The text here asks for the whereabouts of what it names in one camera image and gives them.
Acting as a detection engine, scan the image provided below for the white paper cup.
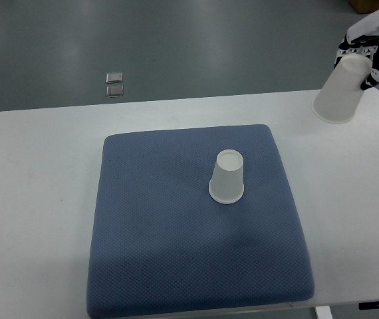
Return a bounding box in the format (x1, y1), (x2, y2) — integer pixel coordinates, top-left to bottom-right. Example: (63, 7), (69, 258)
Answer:
(312, 53), (372, 124)
(209, 150), (244, 204)

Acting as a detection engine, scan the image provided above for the white table leg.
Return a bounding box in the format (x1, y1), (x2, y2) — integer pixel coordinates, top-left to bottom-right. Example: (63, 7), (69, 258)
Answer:
(315, 306), (333, 319)

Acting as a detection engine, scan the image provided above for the upper metal floor plate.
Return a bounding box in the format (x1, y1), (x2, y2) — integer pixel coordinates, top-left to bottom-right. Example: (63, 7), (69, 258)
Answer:
(106, 72), (124, 84)

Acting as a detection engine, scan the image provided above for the metal floor plate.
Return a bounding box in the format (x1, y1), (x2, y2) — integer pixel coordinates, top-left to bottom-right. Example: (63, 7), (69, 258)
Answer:
(106, 84), (124, 98)
(106, 72), (124, 84)

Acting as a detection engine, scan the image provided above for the blue fabric cushion mat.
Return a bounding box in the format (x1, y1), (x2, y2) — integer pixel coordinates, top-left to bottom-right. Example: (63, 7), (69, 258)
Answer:
(86, 124), (315, 318)

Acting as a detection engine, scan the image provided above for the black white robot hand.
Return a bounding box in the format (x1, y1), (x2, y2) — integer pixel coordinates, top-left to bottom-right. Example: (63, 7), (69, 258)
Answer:
(334, 10), (379, 90)

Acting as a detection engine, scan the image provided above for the white paper cup on cushion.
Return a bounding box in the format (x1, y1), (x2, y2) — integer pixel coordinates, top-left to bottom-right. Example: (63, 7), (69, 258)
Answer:
(209, 150), (244, 204)

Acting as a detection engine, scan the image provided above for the brown cardboard box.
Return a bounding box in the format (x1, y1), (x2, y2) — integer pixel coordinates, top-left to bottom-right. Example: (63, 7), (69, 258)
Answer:
(348, 0), (379, 14)

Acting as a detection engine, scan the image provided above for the lower metal floor plate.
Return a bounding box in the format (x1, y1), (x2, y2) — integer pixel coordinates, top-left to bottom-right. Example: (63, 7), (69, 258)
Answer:
(106, 84), (124, 98)

